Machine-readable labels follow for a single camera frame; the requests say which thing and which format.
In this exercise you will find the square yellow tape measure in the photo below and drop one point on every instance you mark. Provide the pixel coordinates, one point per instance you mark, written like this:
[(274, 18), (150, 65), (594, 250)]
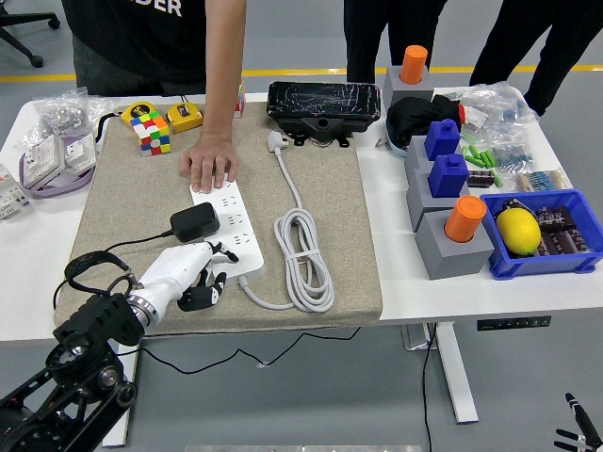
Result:
[(184, 117)]

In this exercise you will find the black table control panel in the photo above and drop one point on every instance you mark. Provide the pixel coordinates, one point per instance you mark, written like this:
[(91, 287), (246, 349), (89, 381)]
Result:
[(513, 323)]

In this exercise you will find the green plastic anchor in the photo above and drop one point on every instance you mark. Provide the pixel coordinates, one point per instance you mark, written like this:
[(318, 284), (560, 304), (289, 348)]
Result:
[(481, 157), (468, 154), (497, 179), (468, 137), (490, 159)]

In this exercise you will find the white table leg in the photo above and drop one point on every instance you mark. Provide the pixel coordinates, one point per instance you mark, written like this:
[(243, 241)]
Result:
[(457, 376), (115, 428)]

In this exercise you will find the person's left forearm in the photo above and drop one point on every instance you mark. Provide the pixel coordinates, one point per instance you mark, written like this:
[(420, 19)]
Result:
[(223, 70)]

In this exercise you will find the grey block with socket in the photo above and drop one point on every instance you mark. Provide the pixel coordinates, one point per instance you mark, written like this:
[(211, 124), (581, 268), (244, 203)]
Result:
[(452, 261), (419, 198), (414, 155), (424, 87)]

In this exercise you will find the light blue dish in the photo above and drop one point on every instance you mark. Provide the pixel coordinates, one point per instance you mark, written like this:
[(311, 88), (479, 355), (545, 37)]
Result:
[(398, 150)]

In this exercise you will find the purple tray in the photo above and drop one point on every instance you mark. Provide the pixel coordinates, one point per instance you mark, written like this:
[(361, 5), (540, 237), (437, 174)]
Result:
[(52, 190)]

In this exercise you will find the yellow lemon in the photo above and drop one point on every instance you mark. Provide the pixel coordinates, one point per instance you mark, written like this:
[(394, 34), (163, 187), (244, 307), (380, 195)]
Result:
[(518, 230)]

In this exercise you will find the person's left hand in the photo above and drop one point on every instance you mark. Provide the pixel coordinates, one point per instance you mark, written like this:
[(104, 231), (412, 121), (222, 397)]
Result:
[(209, 160)]

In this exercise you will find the small black clip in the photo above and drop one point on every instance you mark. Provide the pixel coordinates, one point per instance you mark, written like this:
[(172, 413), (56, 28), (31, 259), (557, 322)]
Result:
[(511, 205)]

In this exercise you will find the white power strip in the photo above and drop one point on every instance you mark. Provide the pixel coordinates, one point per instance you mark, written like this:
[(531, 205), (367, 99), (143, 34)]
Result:
[(249, 263)]

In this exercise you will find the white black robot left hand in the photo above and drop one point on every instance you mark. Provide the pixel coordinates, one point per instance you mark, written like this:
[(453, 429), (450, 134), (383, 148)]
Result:
[(174, 273)]

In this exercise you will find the small clear bag blue parts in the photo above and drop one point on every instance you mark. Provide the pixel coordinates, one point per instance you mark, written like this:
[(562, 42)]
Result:
[(511, 153)]

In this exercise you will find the white socket box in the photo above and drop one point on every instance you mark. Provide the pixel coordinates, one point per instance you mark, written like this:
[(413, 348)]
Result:
[(80, 150), (42, 160)]

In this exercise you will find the clear bag of resistors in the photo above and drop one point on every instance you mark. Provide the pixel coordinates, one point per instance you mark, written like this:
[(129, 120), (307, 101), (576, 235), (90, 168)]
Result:
[(542, 180)]

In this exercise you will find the blue plastic bin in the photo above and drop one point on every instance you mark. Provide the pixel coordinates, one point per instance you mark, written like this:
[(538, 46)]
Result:
[(532, 266)]

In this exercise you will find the blue block with knob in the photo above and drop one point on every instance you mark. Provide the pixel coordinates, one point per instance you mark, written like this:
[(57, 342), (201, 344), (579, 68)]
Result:
[(440, 141), (447, 176)]

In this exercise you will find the large clear bag blue parts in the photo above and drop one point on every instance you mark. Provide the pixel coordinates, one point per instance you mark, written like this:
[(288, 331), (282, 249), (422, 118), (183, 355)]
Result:
[(513, 110)]

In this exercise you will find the colourful puzzle cube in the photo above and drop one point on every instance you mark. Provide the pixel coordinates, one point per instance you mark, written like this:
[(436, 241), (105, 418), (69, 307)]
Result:
[(240, 101), (153, 136)]

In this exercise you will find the black plug adapter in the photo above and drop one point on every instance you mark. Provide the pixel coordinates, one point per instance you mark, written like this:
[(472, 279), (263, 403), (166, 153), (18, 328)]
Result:
[(195, 221)]

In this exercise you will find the round yellow tape measure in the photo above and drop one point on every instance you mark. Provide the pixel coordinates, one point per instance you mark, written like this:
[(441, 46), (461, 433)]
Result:
[(136, 112)]

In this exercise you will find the white circuit breaker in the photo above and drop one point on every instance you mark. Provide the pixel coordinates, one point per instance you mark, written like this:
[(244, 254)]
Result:
[(11, 198)]

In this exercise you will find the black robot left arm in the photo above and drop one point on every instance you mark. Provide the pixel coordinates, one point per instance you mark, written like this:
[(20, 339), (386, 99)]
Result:
[(99, 325)]

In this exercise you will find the grey box under table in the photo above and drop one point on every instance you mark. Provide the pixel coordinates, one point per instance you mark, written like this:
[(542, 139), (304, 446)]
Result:
[(414, 339)]

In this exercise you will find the grey-brown mat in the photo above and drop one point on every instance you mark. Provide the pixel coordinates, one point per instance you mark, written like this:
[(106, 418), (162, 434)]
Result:
[(355, 263)]

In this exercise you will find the person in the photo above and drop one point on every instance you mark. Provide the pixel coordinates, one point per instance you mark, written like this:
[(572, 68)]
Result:
[(391, 28), (141, 37), (542, 37)]

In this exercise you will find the clear bag of screws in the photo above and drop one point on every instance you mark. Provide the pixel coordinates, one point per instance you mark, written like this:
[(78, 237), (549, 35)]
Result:
[(61, 117)]

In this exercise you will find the black office chair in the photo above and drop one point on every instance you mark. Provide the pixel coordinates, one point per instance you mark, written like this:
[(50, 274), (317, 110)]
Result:
[(28, 18)]

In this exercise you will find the orange cylinder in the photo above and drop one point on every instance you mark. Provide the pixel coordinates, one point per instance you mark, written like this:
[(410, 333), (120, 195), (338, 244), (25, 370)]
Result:
[(413, 63), (464, 219)]

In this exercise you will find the black wrapped case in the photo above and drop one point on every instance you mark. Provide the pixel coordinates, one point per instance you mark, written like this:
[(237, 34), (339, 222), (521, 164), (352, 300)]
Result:
[(325, 103)]

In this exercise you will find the black cloth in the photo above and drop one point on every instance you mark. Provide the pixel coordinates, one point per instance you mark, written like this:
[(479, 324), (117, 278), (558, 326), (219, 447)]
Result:
[(410, 117)]

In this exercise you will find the dark brown capacitor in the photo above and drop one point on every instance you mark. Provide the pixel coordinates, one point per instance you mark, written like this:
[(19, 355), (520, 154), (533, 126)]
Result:
[(556, 242), (556, 217), (580, 242), (480, 179)]

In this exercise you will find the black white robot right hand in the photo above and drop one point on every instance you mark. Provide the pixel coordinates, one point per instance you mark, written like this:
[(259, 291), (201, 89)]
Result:
[(581, 419)]

